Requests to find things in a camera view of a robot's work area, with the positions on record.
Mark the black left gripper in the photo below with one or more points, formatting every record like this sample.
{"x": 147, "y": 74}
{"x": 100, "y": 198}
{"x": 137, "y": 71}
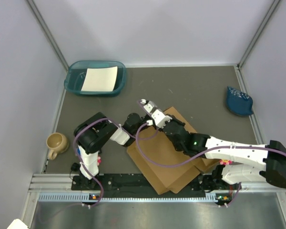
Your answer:
{"x": 155, "y": 126}

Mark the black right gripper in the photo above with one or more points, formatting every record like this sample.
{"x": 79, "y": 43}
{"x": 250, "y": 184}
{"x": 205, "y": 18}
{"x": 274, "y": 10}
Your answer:
{"x": 178, "y": 122}

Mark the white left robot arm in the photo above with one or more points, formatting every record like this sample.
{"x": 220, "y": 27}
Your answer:
{"x": 94, "y": 133}

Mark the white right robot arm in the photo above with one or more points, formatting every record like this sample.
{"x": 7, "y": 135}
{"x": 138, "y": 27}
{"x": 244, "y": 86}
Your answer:
{"x": 250, "y": 162}

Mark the orange flower toy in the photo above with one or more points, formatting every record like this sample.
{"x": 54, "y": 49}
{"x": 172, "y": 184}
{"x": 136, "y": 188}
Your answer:
{"x": 225, "y": 162}

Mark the white paper sheet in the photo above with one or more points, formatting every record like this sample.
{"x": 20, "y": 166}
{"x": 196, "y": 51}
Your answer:
{"x": 100, "y": 79}

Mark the pink flower toy left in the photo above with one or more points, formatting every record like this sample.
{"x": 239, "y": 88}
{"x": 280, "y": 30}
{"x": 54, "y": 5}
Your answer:
{"x": 98, "y": 160}

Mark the blue leaf-shaped dish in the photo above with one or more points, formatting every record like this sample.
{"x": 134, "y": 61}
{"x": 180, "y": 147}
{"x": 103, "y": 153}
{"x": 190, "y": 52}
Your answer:
{"x": 238, "y": 103}

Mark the teal plastic tub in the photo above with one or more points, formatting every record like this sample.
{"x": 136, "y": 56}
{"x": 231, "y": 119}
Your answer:
{"x": 77, "y": 72}

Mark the beige ceramic mug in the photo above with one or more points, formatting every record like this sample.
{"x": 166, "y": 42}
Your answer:
{"x": 57, "y": 143}

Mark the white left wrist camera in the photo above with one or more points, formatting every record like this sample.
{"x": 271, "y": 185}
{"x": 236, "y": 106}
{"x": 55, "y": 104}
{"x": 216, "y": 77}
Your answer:
{"x": 148, "y": 106}

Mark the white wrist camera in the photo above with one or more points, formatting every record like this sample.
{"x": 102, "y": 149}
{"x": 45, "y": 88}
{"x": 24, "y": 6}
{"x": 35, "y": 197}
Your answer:
{"x": 148, "y": 106}
{"x": 159, "y": 118}

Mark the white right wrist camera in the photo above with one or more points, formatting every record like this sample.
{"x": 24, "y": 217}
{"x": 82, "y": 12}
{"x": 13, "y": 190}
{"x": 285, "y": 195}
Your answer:
{"x": 159, "y": 118}

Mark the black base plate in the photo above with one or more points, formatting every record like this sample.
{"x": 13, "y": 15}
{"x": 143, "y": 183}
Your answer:
{"x": 137, "y": 186}

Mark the grey slotted cable duct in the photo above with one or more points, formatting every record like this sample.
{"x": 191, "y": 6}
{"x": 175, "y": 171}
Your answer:
{"x": 88, "y": 197}

